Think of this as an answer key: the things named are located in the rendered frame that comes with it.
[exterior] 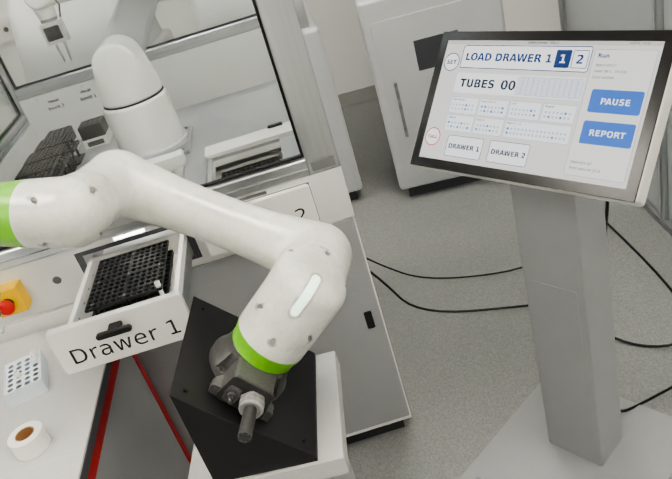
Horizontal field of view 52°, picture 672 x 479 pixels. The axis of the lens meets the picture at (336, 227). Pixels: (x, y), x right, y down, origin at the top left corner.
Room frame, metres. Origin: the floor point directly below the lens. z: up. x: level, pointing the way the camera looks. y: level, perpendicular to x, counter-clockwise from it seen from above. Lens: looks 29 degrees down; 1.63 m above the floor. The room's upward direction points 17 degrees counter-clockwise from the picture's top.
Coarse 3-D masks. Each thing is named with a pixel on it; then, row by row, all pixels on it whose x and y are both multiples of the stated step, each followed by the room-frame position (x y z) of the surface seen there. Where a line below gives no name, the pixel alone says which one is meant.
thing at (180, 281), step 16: (160, 240) 1.56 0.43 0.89; (176, 240) 1.56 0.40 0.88; (96, 256) 1.57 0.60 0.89; (112, 256) 1.56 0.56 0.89; (176, 256) 1.55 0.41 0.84; (192, 256) 1.52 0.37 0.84; (176, 272) 1.36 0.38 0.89; (80, 288) 1.43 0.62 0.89; (176, 288) 1.29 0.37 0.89; (80, 304) 1.37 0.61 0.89
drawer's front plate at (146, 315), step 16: (144, 304) 1.21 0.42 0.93; (160, 304) 1.21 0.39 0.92; (176, 304) 1.21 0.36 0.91; (80, 320) 1.22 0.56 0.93; (96, 320) 1.21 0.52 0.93; (112, 320) 1.21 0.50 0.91; (128, 320) 1.21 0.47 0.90; (144, 320) 1.21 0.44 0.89; (160, 320) 1.21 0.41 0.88; (176, 320) 1.21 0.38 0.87; (48, 336) 1.21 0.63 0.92; (64, 336) 1.21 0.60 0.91; (80, 336) 1.21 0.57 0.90; (128, 336) 1.21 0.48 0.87; (160, 336) 1.21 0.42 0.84; (176, 336) 1.21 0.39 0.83; (64, 352) 1.21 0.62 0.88; (80, 352) 1.21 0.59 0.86; (96, 352) 1.21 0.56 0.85; (128, 352) 1.21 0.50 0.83; (64, 368) 1.21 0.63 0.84; (80, 368) 1.21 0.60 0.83
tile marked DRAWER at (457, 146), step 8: (448, 136) 1.37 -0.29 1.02; (456, 136) 1.35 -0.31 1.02; (464, 136) 1.34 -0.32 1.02; (448, 144) 1.36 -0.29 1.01; (456, 144) 1.34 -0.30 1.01; (464, 144) 1.33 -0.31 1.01; (472, 144) 1.31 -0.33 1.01; (480, 144) 1.30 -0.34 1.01; (448, 152) 1.35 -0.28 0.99; (456, 152) 1.33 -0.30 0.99; (464, 152) 1.32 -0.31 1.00; (472, 152) 1.30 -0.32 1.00; (480, 152) 1.29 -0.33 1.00
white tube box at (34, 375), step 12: (24, 360) 1.35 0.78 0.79; (12, 372) 1.32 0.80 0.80; (24, 372) 1.30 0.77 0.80; (36, 372) 1.29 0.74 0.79; (12, 384) 1.28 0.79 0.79; (24, 384) 1.26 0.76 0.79; (36, 384) 1.25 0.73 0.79; (48, 384) 1.28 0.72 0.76; (12, 396) 1.24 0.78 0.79; (24, 396) 1.24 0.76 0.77; (36, 396) 1.25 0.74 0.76
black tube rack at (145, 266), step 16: (128, 256) 1.51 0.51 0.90; (144, 256) 1.48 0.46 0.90; (160, 256) 1.45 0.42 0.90; (96, 272) 1.47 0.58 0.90; (112, 272) 1.45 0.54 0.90; (128, 272) 1.42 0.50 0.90; (144, 272) 1.40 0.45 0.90; (160, 272) 1.38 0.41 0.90; (96, 288) 1.39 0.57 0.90; (112, 288) 1.38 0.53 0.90; (128, 288) 1.36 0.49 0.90; (128, 304) 1.32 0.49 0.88
